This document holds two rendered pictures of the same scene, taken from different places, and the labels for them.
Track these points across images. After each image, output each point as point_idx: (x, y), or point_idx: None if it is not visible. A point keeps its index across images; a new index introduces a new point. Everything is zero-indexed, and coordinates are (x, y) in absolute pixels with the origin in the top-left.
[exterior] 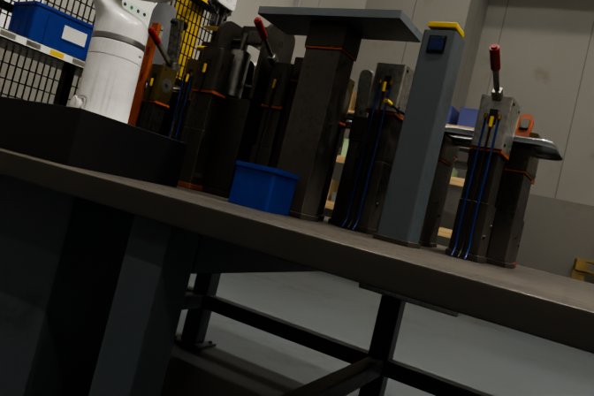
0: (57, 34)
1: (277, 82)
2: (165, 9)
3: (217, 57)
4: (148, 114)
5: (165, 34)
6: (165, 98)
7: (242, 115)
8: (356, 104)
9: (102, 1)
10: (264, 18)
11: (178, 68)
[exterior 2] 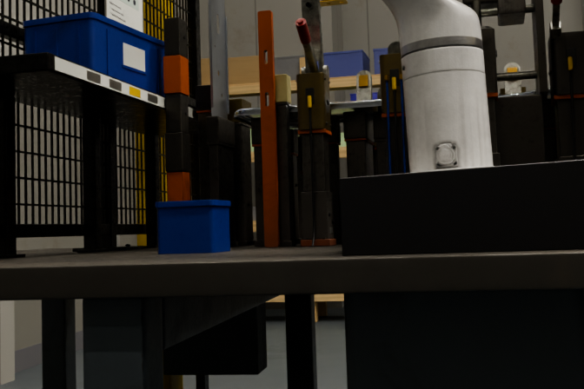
0: (118, 59)
1: (573, 61)
2: None
3: (487, 42)
4: (316, 152)
5: (221, 25)
6: (328, 121)
7: (534, 118)
8: None
9: None
10: None
11: (328, 73)
